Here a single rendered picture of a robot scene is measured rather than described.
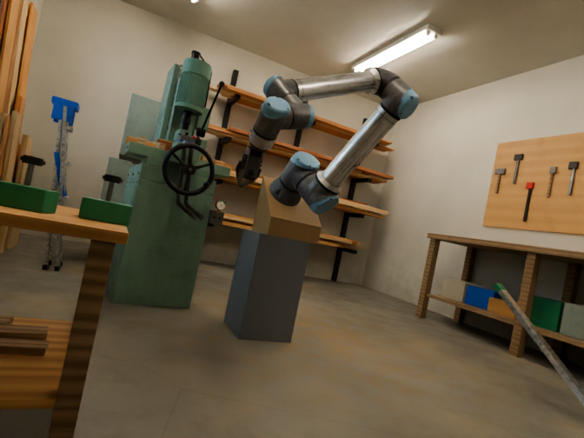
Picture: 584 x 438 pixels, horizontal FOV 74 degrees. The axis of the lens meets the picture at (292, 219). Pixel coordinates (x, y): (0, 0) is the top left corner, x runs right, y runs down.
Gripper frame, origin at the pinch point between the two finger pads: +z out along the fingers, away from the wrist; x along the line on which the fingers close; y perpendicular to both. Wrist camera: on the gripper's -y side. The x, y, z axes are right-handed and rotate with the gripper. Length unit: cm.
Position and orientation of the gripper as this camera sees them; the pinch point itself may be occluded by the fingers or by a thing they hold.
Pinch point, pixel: (241, 186)
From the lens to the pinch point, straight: 152.0
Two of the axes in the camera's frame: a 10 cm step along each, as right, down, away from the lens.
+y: 0.6, -6.7, 7.4
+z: -4.1, 6.6, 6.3
